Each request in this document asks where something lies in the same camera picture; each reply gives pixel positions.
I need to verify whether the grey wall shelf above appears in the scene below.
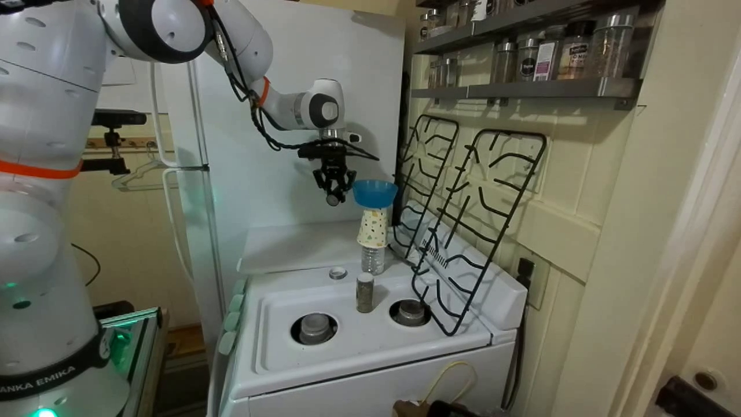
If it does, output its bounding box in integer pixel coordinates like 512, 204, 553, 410
412, 0, 666, 55

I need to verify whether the white label spice jar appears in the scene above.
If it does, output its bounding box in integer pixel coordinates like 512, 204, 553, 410
530, 29, 560, 84

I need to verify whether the black stove power cable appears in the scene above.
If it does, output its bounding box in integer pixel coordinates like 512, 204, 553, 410
501, 284, 530, 413

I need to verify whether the black stereo camera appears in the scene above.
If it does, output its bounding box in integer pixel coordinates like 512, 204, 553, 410
90, 109, 149, 129

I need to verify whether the dark spice jar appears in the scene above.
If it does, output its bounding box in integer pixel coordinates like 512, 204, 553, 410
514, 33, 540, 84

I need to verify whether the thin black wall cable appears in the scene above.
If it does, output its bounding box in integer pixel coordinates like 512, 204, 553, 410
69, 241, 104, 289

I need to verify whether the small brown spice jar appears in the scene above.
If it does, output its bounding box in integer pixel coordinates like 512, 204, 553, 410
355, 271, 378, 314

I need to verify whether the metal robot base table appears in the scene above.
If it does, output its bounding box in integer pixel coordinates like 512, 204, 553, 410
90, 306, 170, 417

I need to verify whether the beige wall outlet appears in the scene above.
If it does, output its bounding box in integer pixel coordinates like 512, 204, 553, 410
514, 249, 552, 310

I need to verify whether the beige cable loop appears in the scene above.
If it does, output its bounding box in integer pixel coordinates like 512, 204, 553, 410
419, 359, 481, 408

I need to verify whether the clear spice jar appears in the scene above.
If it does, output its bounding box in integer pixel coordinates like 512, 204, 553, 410
490, 37, 518, 86

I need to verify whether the white refrigerator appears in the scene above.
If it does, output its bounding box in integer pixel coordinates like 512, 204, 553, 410
164, 0, 408, 366

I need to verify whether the narrow black stove grate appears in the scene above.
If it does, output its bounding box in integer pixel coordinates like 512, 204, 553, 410
391, 113, 463, 273

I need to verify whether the white gas stove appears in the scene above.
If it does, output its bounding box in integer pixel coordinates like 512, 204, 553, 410
207, 219, 530, 417

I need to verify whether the small clear jar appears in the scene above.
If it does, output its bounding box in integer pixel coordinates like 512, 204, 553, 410
441, 54, 463, 87

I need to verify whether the grey wall shelf with jars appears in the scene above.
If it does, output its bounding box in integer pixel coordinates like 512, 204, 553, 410
408, 77, 644, 112

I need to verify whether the black door latch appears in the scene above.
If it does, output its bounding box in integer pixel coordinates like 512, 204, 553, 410
655, 374, 736, 417

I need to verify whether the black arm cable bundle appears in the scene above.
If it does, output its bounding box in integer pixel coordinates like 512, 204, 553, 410
203, 7, 327, 156

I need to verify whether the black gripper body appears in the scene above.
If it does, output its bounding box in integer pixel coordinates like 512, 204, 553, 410
312, 146, 355, 180

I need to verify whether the large black stove grate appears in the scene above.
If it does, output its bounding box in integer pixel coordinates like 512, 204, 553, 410
411, 127, 549, 339

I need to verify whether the clear jar silver lid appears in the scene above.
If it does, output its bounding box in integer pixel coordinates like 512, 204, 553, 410
595, 7, 639, 84

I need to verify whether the black camera stand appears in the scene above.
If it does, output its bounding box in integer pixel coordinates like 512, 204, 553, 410
78, 125, 133, 175

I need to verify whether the brown spice jar black lid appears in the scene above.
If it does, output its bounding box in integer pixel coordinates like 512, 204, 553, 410
555, 19, 597, 84

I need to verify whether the clear glass jar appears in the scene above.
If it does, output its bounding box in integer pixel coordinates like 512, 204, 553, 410
358, 242, 389, 277

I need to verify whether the round stove burner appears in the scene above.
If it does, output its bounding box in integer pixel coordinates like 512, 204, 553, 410
386, 296, 434, 328
289, 310, 340, 347

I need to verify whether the black power plug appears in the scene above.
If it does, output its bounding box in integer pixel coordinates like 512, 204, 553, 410
517, 256, 538, 289

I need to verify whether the dotted paper cup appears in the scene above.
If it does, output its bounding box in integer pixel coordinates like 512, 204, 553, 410
357, 206, 391, 249

